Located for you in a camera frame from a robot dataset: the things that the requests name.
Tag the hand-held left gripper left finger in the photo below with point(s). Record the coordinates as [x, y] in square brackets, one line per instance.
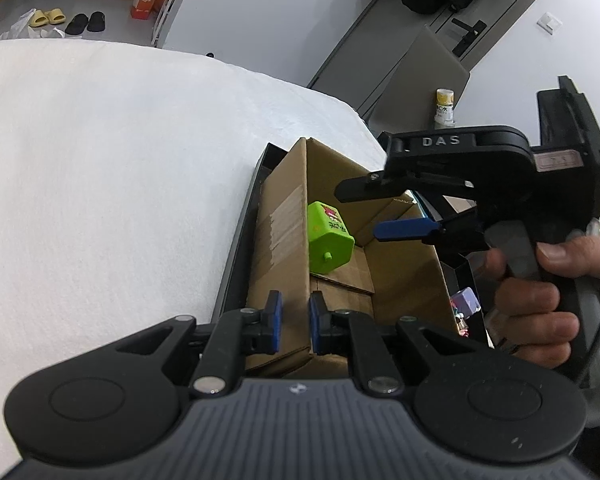
[275, 322]

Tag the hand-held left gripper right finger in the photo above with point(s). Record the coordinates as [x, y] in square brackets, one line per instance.
[316, 327]

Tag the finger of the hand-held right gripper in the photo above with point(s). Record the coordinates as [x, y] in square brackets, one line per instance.
[405, 230]
[380, 186]

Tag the black tray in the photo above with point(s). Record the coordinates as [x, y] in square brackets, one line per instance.
[235, 270]

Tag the green block toy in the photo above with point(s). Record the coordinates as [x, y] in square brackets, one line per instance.
[330, 240]

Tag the brown cardboard box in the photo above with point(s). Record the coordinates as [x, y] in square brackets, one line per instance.
[285, 230]

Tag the lavender toy figure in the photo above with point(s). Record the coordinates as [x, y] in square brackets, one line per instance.
[466, 301]

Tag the person's right hand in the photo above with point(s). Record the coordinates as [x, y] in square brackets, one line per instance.
[530, 325]

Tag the yellow cap bottle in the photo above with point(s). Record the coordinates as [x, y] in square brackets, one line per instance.
[445, 105]

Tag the grey folded board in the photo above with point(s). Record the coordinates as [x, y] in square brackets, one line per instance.
[420, 75]

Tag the white bed blanket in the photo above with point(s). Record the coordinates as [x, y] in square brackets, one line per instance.
[105, 185]

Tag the white shelf rack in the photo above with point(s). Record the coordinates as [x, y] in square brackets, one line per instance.
[167, 10]

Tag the black slipper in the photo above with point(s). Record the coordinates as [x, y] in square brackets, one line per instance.
[76, 24]
[96, 21]

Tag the yellow slipper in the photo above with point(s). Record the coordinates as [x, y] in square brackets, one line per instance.
[56, 15]
[38, 19]

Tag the white plastic bag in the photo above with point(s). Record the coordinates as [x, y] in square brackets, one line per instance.
[20, 27]

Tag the white light switch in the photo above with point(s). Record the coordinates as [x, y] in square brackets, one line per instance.
[549, 23]

